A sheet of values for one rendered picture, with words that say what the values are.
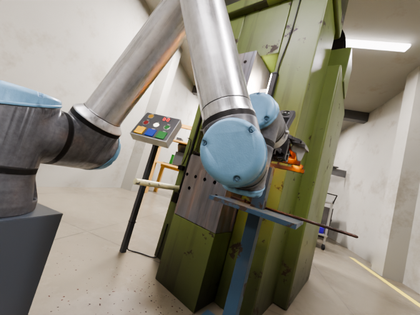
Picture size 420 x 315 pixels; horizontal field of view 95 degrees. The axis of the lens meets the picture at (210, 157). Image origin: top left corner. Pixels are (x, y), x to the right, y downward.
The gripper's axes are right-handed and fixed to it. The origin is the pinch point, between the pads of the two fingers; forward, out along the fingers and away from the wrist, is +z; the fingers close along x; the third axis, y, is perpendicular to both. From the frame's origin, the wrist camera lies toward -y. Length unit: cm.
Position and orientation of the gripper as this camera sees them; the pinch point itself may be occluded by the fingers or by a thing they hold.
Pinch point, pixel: (285, 147)
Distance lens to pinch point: 76.0
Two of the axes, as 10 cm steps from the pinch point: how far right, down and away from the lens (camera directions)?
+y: -2.7, 9.6, -1.0
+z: 5.0, 2.3, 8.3
